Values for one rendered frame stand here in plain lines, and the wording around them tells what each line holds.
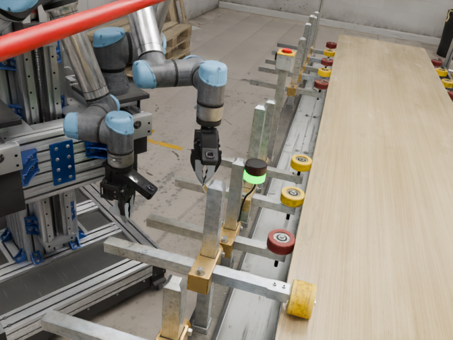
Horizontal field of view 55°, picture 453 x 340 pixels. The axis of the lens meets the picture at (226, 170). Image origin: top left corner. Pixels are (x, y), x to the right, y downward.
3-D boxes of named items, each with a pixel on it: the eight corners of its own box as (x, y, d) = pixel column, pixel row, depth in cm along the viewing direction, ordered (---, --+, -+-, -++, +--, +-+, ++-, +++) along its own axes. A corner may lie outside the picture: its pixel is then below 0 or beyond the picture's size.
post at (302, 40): (284, 115, 270) (299, 37, 246) (285, 113, 273) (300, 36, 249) (290, 117, 270) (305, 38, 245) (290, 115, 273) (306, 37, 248)
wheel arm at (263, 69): (257, 72, 284) (258, 65, 281) (259, 71, 286) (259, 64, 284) (324, 84, 276) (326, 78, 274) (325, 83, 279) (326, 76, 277)
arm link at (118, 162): (137, 147, 129) (125, 159, 122) (137, 160, 131) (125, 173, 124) (114, 142, 130) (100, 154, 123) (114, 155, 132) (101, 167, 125)
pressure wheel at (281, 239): (259, 270, 128) (265, 240, 122) (265, 253, 135) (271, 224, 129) (286, 278, 127) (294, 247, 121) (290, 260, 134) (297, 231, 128)
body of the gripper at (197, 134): (217, 148, 133) (221, 110, 127) (219, 161, 126) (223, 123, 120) (192, 146, 133) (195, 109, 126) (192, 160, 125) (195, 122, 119)
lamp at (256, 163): (234, 227, 130) (243, 165, 119) (238, 217, 135) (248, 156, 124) (253, 233, 129) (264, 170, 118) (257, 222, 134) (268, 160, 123)
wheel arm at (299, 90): (249, 86, 263) (250, 79, 261) (250, 83, 266) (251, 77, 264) (321, 100, 255) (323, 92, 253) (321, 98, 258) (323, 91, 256)
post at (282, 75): (261, 162, 205) (278, 69, 182) (263, 158, 209) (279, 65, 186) (271, 164, 204) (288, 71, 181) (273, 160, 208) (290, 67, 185)
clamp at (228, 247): (213, 254, 129) (214, 241, 126) (225, 228, 140) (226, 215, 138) (231, 259, 128) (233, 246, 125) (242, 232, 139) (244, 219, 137)
